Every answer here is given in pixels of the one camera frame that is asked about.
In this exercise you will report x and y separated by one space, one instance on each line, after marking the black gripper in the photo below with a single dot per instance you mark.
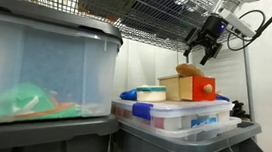
212 28

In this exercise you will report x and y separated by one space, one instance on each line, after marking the brown bread plushy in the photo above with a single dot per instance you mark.
190 71

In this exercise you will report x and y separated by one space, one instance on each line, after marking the red-fronted wooden drawer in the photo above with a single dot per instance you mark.
203 89

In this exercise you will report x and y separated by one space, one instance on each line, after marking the wooden box casing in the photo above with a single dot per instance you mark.
168 87

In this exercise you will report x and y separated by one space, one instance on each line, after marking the metal shelf pole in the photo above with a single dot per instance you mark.
246 80

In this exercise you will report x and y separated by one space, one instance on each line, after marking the blue plastic toy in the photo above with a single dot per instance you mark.
129 94
222 97

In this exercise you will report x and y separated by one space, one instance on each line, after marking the small yellow ball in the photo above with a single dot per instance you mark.
145 85

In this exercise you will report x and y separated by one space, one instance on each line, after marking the wooden cup teal rim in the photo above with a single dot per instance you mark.
151 95

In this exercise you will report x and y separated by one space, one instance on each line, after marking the clear container blue latch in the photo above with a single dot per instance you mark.
179 113

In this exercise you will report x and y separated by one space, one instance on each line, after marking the large clear bin grey lid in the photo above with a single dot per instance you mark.
60 62

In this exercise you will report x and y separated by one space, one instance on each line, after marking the green cloth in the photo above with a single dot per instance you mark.
26 104

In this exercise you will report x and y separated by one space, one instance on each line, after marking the dark grey storage tote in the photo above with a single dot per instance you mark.
36 140

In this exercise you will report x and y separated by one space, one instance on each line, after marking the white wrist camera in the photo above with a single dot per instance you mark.
238 23

